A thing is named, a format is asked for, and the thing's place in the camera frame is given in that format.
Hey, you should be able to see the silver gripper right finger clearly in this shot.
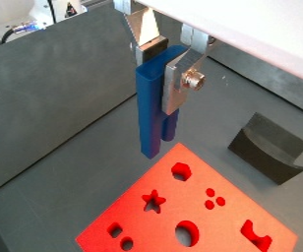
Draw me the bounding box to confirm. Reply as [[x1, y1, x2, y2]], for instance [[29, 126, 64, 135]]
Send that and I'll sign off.
[[162, 25, 212, 115]]

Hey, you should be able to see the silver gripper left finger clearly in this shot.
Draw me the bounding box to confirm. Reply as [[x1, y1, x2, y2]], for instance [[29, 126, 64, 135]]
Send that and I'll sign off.
[[113, 0, 168, 65]]

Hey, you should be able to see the blue square-circle peg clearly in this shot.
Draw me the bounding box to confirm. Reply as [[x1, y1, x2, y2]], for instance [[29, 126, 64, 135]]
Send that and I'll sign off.
[[135, 45, 186, 158]]

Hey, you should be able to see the dark grey curved holder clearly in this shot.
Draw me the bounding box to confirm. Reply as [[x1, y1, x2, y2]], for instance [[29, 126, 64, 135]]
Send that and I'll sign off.
[[227, 112, 303, 185]]

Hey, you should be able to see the red shape-sorting block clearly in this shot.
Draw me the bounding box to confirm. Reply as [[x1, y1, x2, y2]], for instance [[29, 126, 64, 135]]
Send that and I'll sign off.
[[76, 144, 297, 252]]

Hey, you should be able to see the white robot base with cable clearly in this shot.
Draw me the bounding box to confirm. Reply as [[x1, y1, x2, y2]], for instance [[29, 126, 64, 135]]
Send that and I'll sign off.
[[0, 0, 87, 44]]

